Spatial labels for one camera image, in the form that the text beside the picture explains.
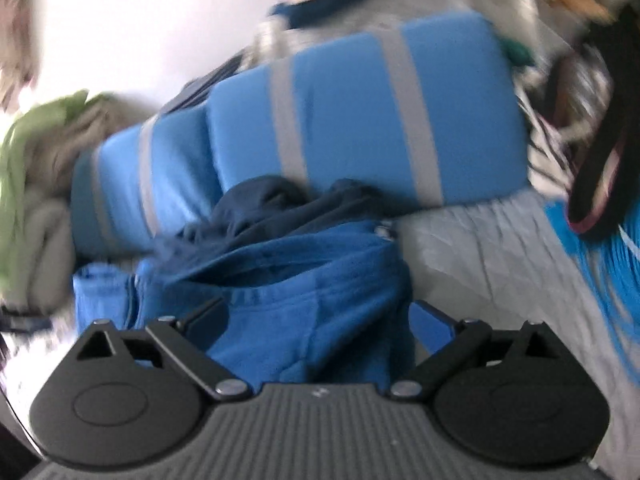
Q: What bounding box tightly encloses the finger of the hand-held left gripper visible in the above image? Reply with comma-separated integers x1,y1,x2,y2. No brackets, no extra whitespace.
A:
0,312,51,333

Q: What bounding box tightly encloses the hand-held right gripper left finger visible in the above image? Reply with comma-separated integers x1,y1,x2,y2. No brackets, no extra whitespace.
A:
74,297,248,402

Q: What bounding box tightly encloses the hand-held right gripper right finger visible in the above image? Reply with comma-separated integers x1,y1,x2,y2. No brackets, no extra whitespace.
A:
389,300,568,401

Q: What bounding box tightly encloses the blue fleece hoodie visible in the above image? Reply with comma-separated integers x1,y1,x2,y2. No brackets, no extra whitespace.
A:
72,175,416,393

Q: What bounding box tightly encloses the white quilted bed sheet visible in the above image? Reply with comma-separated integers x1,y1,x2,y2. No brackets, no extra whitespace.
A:
0,195,640,480

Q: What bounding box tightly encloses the blue grey-striped pillow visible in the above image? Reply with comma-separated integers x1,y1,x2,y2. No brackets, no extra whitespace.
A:
205,10,531,206
70,107,221,261

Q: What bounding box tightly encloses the light green cloth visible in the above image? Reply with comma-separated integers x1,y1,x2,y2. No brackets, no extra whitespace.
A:
0,90,116,291

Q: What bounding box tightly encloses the bright blue cloth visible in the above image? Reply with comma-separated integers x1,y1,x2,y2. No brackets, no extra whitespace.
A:
545,200,640,341

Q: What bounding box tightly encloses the black white striped cloth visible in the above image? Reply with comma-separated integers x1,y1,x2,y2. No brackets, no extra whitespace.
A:
515,45,616,196

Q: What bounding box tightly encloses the black bag with pink trim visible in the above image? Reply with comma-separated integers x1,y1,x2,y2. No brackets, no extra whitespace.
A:
545,10,640,236

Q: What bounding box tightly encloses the dark striped cloth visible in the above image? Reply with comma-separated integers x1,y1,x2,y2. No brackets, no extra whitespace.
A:
162,55,256,113

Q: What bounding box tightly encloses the navy cloth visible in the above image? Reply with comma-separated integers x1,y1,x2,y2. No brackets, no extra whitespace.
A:
272,0,386,28

